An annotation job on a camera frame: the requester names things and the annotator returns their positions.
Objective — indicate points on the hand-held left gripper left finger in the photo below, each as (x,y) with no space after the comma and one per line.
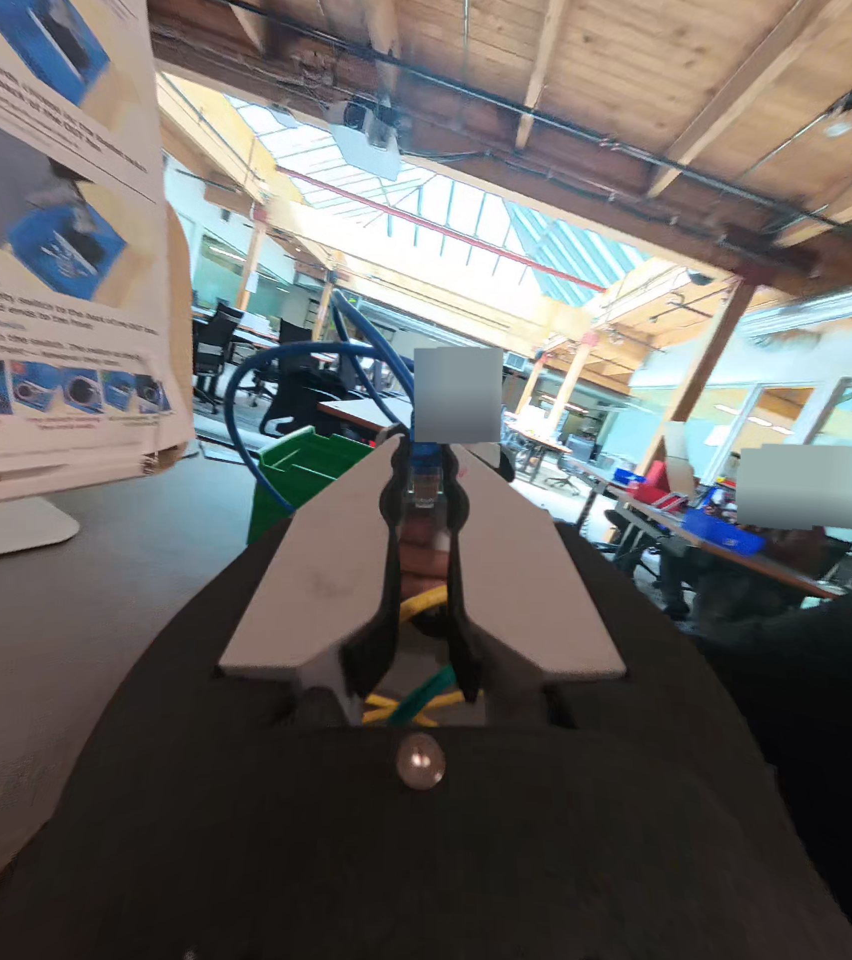
(306,592)

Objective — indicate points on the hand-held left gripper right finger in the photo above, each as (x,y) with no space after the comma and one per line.
(538,600)

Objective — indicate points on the green plastic bin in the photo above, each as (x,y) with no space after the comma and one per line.
(298,465)

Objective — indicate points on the person's right hand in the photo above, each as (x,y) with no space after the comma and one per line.
(424,559)

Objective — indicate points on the blue storage bin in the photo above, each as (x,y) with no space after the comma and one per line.
(725,532)

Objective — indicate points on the black office chair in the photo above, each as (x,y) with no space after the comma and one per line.
(298,390)
(216,352)

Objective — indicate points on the white display stand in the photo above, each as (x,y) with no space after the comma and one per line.
(6,525)

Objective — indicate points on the person's dark clothing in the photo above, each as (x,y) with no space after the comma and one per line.
(830,712)

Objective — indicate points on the white ceiling projector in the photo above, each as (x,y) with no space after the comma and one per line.
(366,142)

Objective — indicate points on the printed instruction sheet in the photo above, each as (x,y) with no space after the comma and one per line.
(43,225)

